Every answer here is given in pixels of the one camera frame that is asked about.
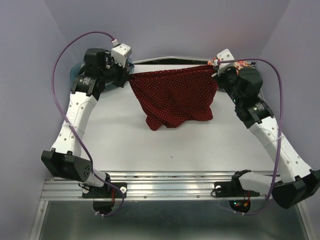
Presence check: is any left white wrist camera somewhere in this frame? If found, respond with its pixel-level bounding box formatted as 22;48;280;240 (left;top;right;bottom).
111;43;132;68

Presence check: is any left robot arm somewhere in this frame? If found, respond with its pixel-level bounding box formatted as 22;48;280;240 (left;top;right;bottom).
41;44;132;197

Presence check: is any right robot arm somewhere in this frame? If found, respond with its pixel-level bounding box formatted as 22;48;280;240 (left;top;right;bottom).
211;67;320;209

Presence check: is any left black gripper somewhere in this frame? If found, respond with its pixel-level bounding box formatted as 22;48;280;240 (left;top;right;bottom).
100;56;129;88

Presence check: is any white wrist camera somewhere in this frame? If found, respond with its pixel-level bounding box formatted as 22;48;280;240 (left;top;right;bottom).
111;43;132;68
213;48;235;76

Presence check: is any teal plastic basket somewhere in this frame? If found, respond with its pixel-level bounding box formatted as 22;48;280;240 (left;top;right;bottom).
69;59;135;92

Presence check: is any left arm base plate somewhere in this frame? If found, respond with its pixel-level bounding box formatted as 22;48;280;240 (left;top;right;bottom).
80;182;127;199

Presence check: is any red polka dot skirt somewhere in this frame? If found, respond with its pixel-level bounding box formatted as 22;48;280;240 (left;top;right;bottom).
129;65;218;131

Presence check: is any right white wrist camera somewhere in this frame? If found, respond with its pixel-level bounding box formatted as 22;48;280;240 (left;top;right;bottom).
213;48;235;76

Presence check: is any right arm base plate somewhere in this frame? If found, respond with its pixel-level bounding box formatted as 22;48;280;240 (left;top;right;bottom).
211;181;261;198

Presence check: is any grey tray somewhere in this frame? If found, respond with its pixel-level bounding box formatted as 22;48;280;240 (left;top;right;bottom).
254;70;263;96

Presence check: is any orange floral folded skirt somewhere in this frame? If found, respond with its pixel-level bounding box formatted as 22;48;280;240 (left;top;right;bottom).
207;58;252;72

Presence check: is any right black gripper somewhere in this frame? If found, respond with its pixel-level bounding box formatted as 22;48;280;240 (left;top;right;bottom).
213;65;244;105

